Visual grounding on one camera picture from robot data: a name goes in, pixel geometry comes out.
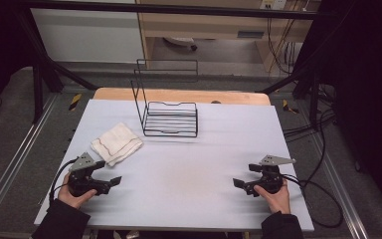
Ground white cabinet panel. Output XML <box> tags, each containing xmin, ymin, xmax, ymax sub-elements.
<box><xmin>29</xmin><ymin>7</ymin><xmax>145</xmax><ymax>65</ymax></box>

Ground yellow black floor tape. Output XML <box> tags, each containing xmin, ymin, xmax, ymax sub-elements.
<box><xmin>68</xmin><ymin>93</ymin><xmax>84</xmax><ymax>112</ymax></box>
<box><xmin>282</xmin><ymin>99</ymin><xmax>299</xmax><ymax>115</ymax></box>

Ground black floor cables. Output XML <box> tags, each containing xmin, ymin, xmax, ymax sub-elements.
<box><xmin>282</xmin><ymin>83</ymin><xmax>340</xmax><ymax>142</ymax></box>

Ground left hand-held gripper black cable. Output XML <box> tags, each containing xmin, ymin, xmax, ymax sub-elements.
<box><xmin>48</xmin><ymin>157</ymin><xmax>80</xmax><ymax>205</ymax></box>

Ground black curtain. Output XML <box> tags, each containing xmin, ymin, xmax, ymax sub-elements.
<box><xmin>294</xmin><ymin>0</ymin><xmax>382</xmax><ymax>221</ymax></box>
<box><xmin>0</xmin><ymin>0</ymin><xmax>45</xmax><ymax>121</ymax></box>

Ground hanging black cables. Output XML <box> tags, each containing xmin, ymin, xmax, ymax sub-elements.
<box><xmin>266</xmin><ymin>16</ymin><xmax>300</xmax><ymax>76</ymax></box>

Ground white wall socket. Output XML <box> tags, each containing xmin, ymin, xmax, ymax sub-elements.
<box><xmin>260</xmin><ymin>0</ymin><xmax>287</xmax><ymax>11</ymax></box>

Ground aluminium floor rail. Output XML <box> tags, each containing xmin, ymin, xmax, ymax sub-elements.
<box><xmin>306</xmin><ymin>132</ymin><xmax>370</xmax><ymax>239</ymax></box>
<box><xmin>0</xmin><ymin>94</ymin><xmax>60</xmax><ymax>227</ymax></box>

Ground light wooden desk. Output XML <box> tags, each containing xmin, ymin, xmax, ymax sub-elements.
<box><xmin>135</xmin><ymin>0</ymin><xmax>322</xmax><ymax>73</ymax></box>

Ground black metal frame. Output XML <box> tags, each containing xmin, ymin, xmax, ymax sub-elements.
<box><xmin>13</xmin><ymin>0</ymin><xmax>334</xmax><ymax>124</ymax></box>

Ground white table mat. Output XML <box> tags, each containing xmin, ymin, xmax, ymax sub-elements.
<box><xmin>34</xmin><ymin>99</ymin><xmax>315</xmax><ymax>233</ymax></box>

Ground person's right hand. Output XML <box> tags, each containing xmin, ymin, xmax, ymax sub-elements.
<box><xmin>253</xmin><ymin>178</ymin><xmax>292</xmax><ymax>215</ymax></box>

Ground wooden table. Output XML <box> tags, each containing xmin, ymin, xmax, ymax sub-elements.
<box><xmin>93</xmin><ymin>87</ymin><xmax>273</xmax><ymax>107</ymax></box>

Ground person's left hand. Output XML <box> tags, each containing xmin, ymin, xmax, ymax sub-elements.
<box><xmin>57</xmin><ymin>172</ymin><xmax>98</xmax><ymax>210</ymax></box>

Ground right hand-held gripper black cable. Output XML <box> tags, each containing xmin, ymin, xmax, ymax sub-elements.
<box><xmin>280</xmin><ymin>173</ymin><xmax>344</xmax><ymax>229</ymax></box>

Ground hand-held gripper black cable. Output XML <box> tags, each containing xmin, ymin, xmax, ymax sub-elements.
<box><xmin>48</xmin><ymin>157</ymin><xmax>80</xmax><ymax>205</ymax></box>
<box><xmin>280</xmin><ymin>173</ymin><xmax>344</xmax><ymax>229</ymax></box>

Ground white towel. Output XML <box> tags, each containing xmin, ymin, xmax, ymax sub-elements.
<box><xmin>91</xmin><ymin>121</ymin><xmax>144</xmax><ymax>168</ymax></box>

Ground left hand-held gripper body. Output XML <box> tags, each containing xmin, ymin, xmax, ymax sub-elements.
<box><xmin>67</xmin><ymin>151</ymin><xmax>112</xmax><ymax>197</ymax></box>

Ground white chair base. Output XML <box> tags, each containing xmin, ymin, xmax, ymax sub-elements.
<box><xmin>162</xmin><ymin>36</ymin><xmax>199</xmax><ymax>52</ymax></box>

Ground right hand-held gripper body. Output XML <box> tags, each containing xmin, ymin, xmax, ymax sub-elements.
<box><xmin>244</xmin><ymin>154</ymin><xmax>297</xmax><ymax>197</ymax></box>

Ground black wire rack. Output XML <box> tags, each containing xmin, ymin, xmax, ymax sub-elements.
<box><xmin>130</xmin><ymin>59</ymin><xmax>200</xmax><ymax>138</ymax></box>

